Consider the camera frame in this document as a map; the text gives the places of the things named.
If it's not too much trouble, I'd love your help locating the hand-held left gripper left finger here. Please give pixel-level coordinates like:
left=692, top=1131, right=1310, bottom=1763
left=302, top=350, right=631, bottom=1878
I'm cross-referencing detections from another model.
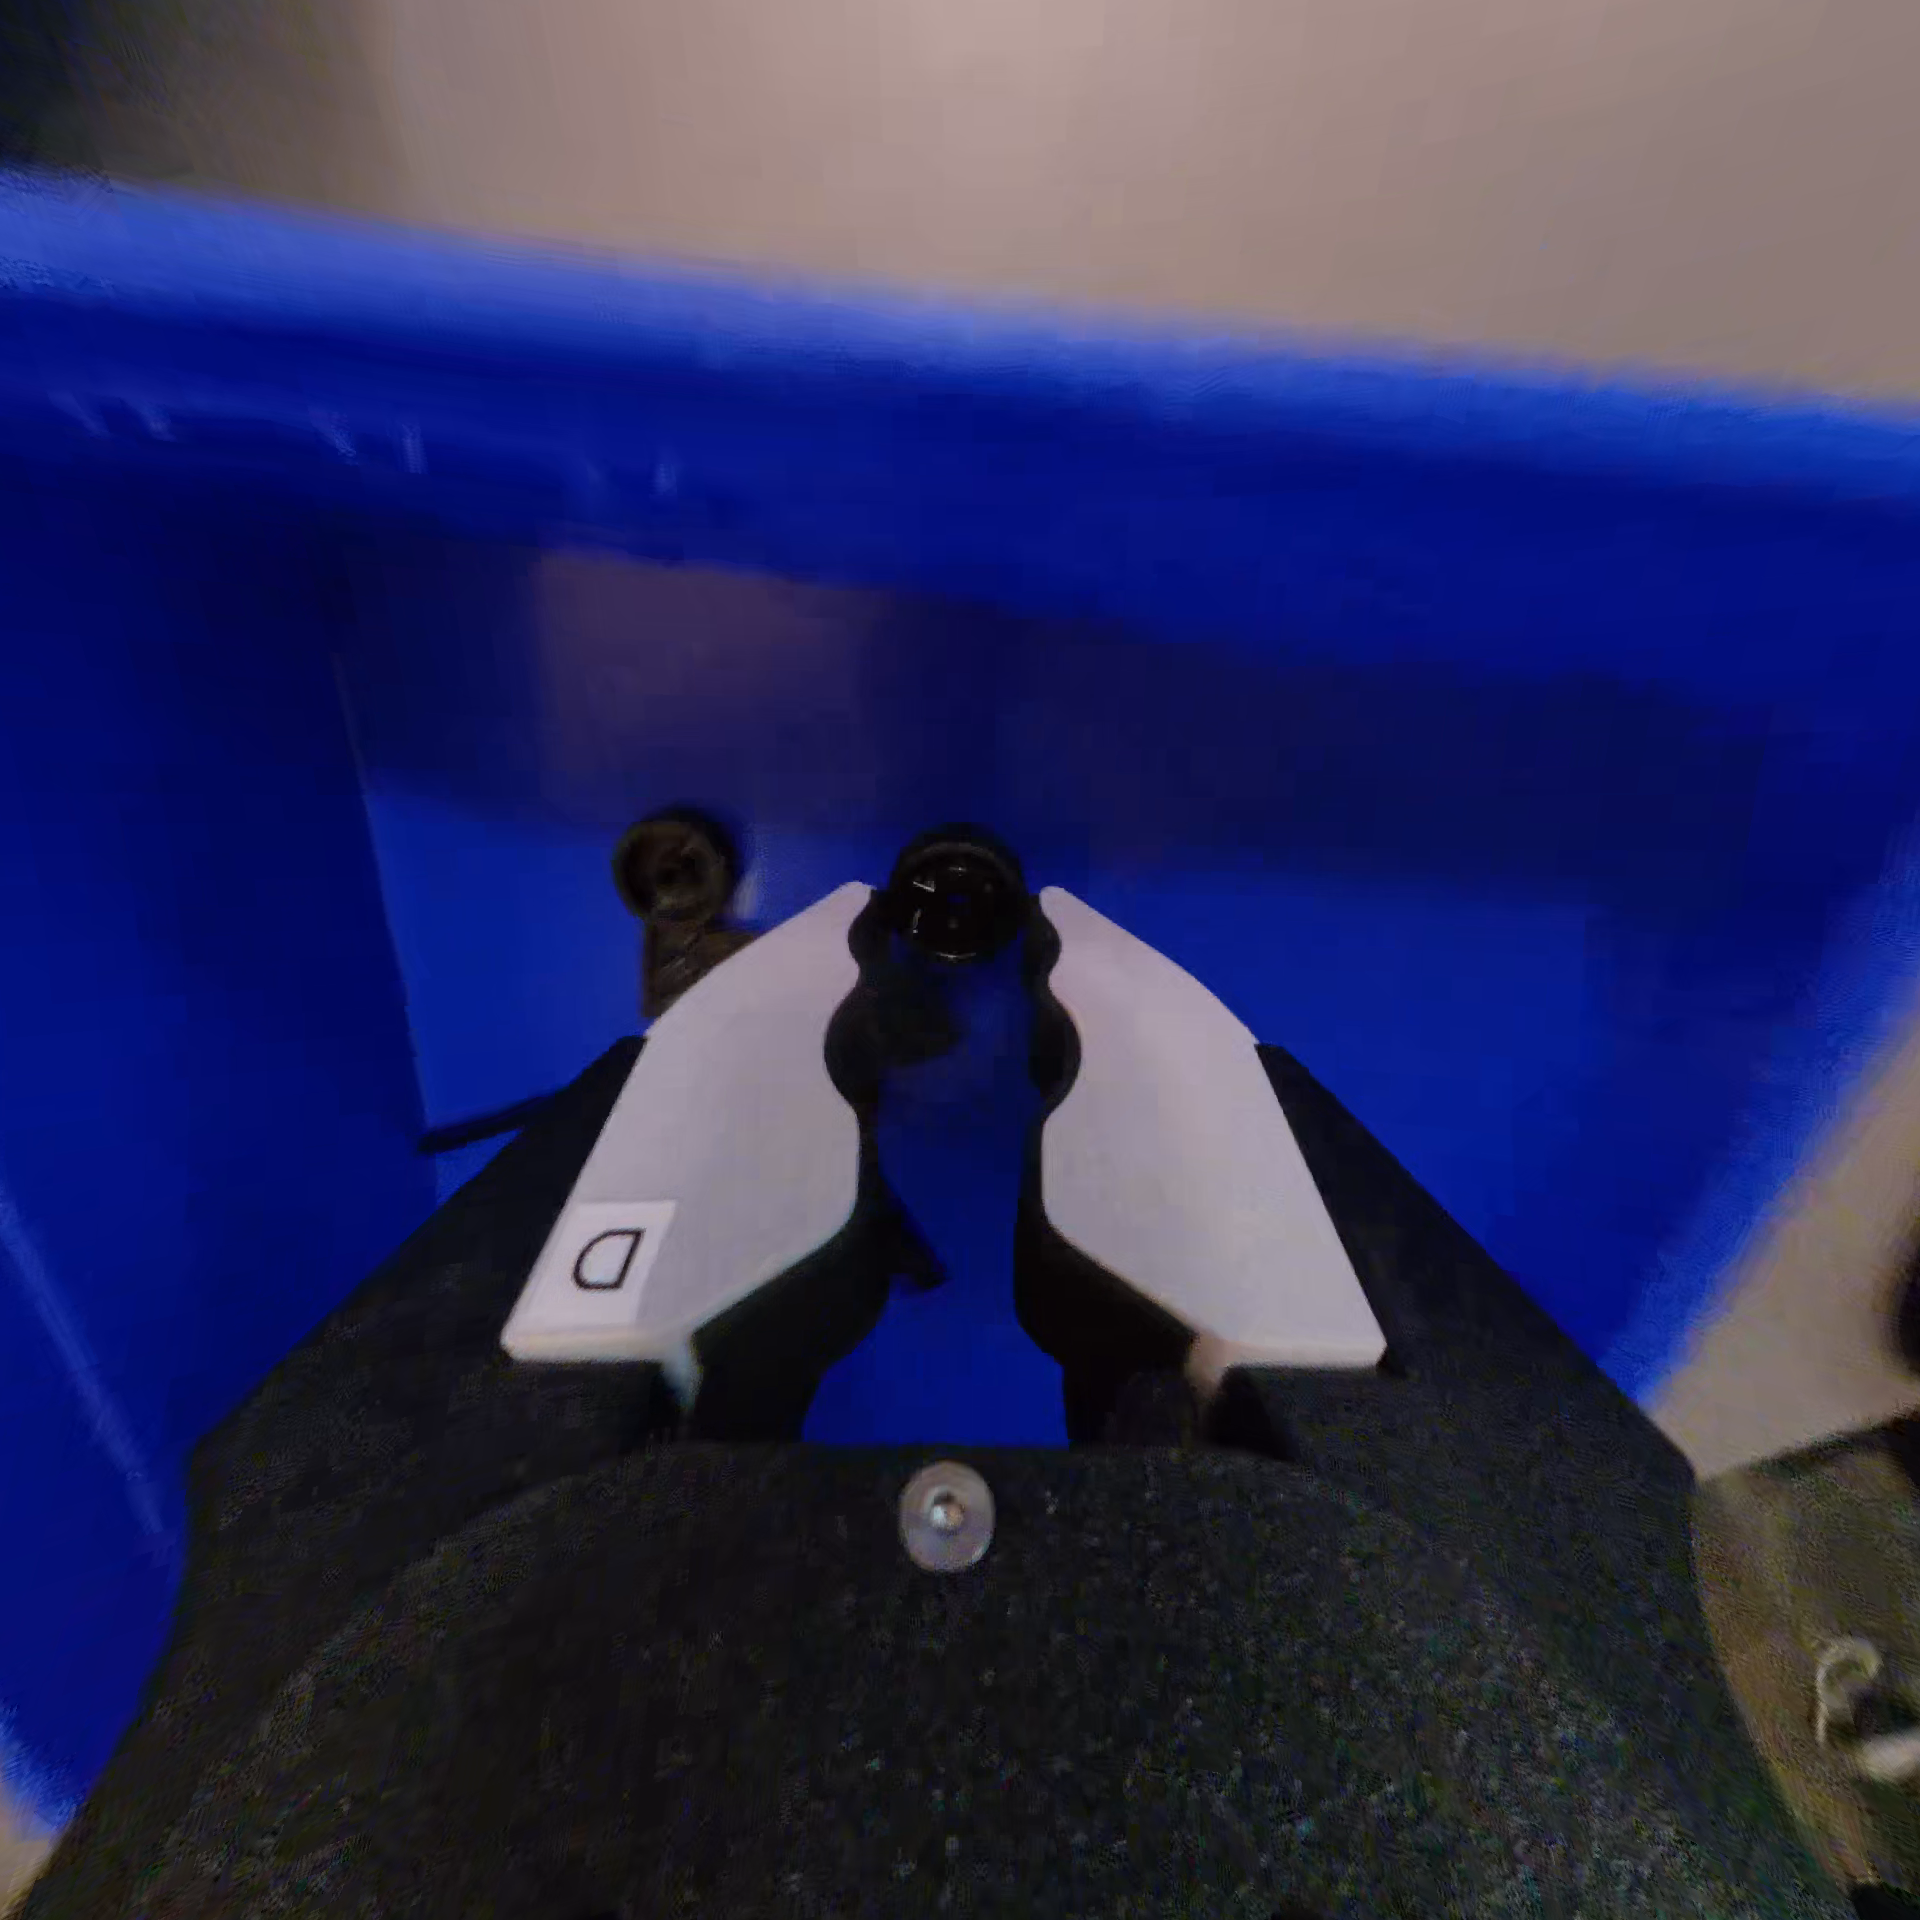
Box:
left=499, top=882, right=907, bottom=1417

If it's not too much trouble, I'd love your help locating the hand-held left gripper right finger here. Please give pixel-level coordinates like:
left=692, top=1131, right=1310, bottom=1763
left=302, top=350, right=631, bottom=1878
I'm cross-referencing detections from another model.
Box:
left=1017, top=884, right=1392, bottom=1417

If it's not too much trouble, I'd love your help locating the blue storage bin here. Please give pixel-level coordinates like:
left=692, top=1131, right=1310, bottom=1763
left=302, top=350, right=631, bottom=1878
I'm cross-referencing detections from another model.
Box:
left=0, top=162, right=1920, bottom=1821

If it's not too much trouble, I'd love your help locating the small black lego part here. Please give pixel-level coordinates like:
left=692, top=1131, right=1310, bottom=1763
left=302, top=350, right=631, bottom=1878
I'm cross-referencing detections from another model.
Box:
left=890, top=824, right=1031, bottom=964
left=611, top=806, right=759, bottom=1021

